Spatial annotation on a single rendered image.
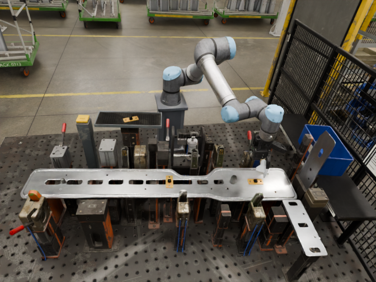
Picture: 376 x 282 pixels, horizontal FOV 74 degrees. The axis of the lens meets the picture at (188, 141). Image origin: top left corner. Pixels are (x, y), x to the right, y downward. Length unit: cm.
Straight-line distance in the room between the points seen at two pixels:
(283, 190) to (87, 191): 100
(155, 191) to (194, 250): 40
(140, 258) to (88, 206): 41
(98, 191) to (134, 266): 42
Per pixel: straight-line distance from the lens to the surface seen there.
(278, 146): 125
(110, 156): 138
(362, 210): 152
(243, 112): 111
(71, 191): 135
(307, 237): 131
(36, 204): 128
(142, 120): 146
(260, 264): 151
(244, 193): 134
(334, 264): 168
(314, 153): 142
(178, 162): 147
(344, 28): 330
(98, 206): 122
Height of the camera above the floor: 200
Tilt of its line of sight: 39 degrees down
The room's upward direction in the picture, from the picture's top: 6 degrees clockwise
